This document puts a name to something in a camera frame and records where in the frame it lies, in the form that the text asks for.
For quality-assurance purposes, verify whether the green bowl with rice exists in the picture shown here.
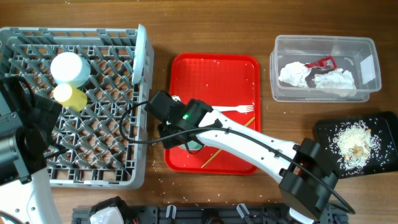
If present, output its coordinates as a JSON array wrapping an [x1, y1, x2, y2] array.
[[179, 141, 204, 151]]

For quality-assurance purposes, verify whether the large light blue plate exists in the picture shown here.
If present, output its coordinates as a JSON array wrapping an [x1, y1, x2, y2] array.
[[132, 24, 147, 85]]

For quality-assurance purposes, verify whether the yellow plastic cup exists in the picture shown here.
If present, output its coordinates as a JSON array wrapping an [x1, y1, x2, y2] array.
[[53, 83, 88, 112]]

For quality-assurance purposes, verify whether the small light blue bowl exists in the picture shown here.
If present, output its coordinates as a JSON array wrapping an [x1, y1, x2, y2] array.
[[50, 52, 91, 88]]

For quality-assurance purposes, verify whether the red sauce packet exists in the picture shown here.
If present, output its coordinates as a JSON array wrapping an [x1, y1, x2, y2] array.
[[305, 55, 338, 70]]

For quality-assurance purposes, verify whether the white napkin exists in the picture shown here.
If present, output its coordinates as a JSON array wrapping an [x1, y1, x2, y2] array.
[[279, 62, 312, 88], [313, 68, 356, 90]]

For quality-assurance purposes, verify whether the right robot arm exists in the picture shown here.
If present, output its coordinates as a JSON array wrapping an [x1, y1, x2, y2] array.
[[144, 91, 338, 223]]

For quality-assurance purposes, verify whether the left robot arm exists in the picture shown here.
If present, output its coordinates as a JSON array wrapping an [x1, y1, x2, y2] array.
[[1, 76, 67, 223]]

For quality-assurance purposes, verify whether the grey dishwasher rack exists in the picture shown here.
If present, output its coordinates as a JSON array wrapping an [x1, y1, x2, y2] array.
[[1, 27, 154, 189]]

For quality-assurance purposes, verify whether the black waste tray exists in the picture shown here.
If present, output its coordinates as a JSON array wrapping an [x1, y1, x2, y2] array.
[[313, 111, 397, 179]]

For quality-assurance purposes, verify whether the red plastic tray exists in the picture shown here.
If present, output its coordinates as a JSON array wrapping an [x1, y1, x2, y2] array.
[[164, 53, 261, 175]]

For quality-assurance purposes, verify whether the white plastic fork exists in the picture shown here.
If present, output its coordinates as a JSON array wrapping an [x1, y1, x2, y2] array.
[[212, 105, 254, 113]]

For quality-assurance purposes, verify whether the wooden chopstick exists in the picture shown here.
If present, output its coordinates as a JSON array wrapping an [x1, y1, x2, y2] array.
[[200, 116, 255, 169]]

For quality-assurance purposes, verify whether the rice and food scraps pile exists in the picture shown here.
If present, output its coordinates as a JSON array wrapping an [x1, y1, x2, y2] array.
[[328, 120, 381, 172]]

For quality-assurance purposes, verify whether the clear plastic bin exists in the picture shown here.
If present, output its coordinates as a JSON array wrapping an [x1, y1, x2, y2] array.
[[270, 35, 382, 103]]

